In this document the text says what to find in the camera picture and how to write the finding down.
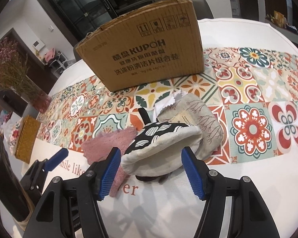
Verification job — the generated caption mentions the grey beige cloth pouch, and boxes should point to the grey beige cloth pouch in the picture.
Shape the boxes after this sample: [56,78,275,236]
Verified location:
[158,93,224,160]

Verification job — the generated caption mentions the dried pink flower bouquet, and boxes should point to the dried pink flower bouquet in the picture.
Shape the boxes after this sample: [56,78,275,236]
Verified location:
[0,37,28,91]

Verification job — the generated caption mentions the woven yellow tissue box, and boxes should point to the woven yellow tissue box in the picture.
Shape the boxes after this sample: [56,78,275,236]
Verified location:
[15,115,41,164]

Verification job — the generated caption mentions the dusty pink towel cloth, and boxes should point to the dusty pink towel cloth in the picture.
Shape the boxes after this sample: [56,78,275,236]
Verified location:
[80,126,138,198]

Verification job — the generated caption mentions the brown cardboard box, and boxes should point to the brown cardboard box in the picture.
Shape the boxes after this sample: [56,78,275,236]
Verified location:
[75,0,204,91]

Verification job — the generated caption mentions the floral fabric tissue cover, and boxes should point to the floral fabric tissue cover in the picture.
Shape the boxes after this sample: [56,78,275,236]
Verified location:
[4,118,24,156]

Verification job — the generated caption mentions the glass vase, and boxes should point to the glass vase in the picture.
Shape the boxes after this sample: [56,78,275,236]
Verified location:
[20,76,52,114]

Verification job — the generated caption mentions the white shoe rack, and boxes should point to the white shoe rack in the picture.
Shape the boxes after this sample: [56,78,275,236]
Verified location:
[43,48,69,78]

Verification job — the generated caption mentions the grey dining chair middle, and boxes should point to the grey dining chair middle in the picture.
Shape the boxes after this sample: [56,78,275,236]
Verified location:
[191,0,214,20]

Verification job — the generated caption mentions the white low bench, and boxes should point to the white low bench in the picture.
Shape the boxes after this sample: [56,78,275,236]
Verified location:
[265,19,298,46]

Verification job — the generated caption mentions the black white leaf oven mitt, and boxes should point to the black white leaf oven mitt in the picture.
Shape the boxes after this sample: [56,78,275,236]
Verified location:
[121,107,203,182]

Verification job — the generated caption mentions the patterned tile table runner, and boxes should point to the patterned tile table runner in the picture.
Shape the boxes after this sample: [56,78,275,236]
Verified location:
[38,47,298,164]

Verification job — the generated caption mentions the white zigzag edged cloth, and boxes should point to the white zigzag edged cloth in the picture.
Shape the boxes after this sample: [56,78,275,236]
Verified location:
[153,90,188,122]

